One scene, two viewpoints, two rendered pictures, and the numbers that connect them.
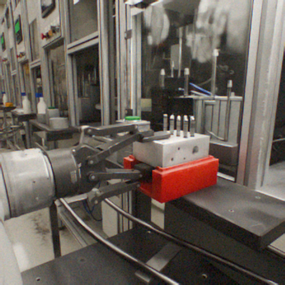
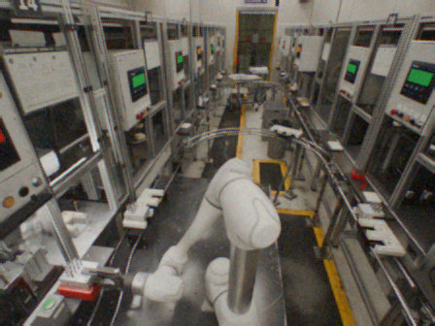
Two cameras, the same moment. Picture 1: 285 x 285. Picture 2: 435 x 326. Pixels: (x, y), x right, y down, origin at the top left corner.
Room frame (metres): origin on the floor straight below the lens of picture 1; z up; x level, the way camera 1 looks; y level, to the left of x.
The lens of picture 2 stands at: (0.55, 0.81, 1.93)
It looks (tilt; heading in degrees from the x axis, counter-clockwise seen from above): 30 degrees down; 223
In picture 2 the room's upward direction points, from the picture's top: 1 degrees clockwise
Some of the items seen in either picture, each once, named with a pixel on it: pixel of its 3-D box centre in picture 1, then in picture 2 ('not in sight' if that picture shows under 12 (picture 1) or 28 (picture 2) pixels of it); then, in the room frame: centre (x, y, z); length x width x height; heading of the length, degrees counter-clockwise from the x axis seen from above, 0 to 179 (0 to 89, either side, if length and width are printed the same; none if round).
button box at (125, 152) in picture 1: (135, 141); (51, 312); (0.61, 0.01, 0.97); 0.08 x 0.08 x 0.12; 35
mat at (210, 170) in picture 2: not in sight; (232, 119); (-3.80, -2.66, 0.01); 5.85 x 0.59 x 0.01; 35
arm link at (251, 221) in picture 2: not in sight; (243, 278); (0.08, 0.53, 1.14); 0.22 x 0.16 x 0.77; 63
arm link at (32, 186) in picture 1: (27, 180); (141, 283); (0.31, 0.16, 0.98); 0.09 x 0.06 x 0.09; 35
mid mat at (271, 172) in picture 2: not in sight; (271, 175); (-2.23, -0.61, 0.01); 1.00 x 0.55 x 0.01; 35
